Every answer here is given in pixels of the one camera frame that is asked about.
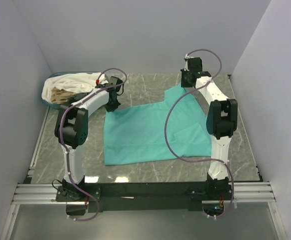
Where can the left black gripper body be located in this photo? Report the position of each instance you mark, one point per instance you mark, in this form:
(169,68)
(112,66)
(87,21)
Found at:
(112,105)

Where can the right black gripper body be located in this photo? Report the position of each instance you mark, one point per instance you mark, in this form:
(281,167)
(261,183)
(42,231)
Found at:
(184,79)

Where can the teal t shirt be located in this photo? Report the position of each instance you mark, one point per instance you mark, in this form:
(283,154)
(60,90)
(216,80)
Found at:
(157,131)

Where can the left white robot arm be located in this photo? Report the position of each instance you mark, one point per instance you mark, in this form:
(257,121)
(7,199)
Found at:
(72,127)

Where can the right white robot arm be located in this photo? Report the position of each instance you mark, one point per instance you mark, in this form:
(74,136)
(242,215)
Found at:
(221,121)

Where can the black t shirt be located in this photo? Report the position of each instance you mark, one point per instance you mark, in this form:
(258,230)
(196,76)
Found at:
(77,97)

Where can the white t shirt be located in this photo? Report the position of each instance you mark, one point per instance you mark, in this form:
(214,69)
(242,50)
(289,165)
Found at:
(72,82)

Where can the tan t shirt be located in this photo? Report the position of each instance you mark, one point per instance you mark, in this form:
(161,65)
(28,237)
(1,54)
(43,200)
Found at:
(60,96)

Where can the teal laundry basket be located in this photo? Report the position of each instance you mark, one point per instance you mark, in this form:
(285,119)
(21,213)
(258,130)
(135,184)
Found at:
(70,87)

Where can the black base beam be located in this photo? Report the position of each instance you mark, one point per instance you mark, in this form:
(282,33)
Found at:
(142,196)

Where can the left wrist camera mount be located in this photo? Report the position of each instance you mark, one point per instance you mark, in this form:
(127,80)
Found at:
(101,83)

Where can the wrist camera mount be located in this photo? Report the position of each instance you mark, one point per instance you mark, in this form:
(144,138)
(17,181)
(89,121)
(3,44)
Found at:
(187,56)
(101,83)

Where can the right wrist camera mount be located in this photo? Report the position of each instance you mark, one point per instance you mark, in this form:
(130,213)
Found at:
(187,56)

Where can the aluminium frame rail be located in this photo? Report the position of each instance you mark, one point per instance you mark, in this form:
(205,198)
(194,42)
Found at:
(28,193)

